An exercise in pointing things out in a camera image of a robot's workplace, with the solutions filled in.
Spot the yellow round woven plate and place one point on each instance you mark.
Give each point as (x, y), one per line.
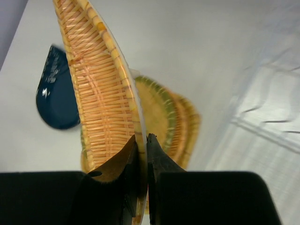
(160, 117)

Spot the dark blue plate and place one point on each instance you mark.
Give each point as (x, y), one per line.
(55, 97)

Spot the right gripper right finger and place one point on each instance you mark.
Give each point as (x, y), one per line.
(178, 197)

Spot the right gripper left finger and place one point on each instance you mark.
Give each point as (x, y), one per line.
(105, 196)

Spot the white wire dish rack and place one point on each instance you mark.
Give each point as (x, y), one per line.
(271, 106)

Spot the round orange woven plate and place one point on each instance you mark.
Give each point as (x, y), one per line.
(180, 135)

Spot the small orange woven plate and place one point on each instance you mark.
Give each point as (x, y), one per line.
(96, 65)

